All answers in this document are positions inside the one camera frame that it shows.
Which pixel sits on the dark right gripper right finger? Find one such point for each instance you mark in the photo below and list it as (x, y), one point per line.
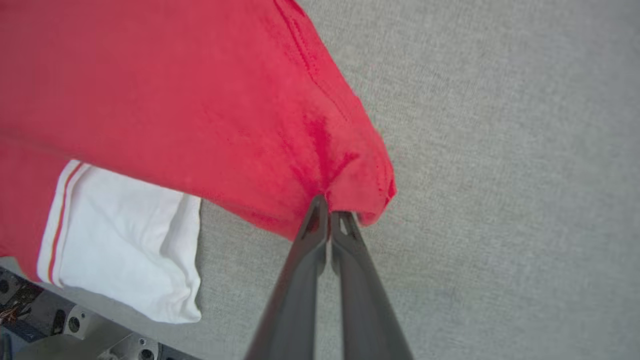
(365, 300)

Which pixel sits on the grey fabric sofa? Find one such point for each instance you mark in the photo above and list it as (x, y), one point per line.
(500, 175)

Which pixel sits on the red garment with white sleeves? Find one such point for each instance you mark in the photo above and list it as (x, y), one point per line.
(175, 100)

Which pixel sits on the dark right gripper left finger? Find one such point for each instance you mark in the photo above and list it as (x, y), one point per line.
(295, 290)

